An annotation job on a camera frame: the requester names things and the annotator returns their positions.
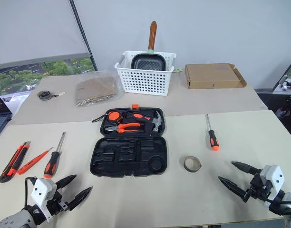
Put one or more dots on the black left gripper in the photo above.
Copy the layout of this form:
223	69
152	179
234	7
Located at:
57	203

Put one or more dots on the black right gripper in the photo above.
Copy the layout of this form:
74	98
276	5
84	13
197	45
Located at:
256	187

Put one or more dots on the thick shaft orange black screwdriver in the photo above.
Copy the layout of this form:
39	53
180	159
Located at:
51	164

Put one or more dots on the thin shaft orange black screwdriver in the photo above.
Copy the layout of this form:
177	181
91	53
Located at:
213	140

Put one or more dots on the orange test pen screwdriver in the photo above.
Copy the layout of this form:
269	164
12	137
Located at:
32	162

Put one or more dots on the grey tape roll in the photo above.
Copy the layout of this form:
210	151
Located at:
186	165

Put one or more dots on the black tool case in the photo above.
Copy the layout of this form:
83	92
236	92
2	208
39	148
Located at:
126	164

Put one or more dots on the orange black utility knife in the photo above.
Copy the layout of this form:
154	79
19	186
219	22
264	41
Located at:
13	164

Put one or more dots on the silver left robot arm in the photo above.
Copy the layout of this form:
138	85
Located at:
14	218

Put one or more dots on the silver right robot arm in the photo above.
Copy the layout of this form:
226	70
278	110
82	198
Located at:
287	202

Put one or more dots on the orange black tape measure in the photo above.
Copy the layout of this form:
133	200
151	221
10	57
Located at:
114	116

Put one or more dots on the grey side desk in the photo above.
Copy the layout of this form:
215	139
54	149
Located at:
266	90

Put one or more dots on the round black retractable reel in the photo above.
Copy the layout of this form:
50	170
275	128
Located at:
43	95

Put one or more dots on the clear bag with brown contents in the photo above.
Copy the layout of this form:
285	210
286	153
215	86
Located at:
95	89

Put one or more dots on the brown cardboard box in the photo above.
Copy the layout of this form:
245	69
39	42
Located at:
210	74

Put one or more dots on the small green item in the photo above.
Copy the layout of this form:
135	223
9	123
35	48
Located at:
178	69

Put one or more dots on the white perforated plastic basket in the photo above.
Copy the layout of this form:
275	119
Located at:
143	82

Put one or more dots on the black diagonal pole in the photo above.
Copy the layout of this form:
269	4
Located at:
84	35

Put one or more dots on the white roller blind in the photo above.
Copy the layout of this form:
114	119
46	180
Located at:
36	28

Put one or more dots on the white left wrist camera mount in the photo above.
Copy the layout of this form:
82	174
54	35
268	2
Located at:
42	190

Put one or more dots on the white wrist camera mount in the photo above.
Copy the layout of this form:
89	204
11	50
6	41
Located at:
274	178
42	190

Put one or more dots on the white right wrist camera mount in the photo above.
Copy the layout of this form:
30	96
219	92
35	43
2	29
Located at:
274	178

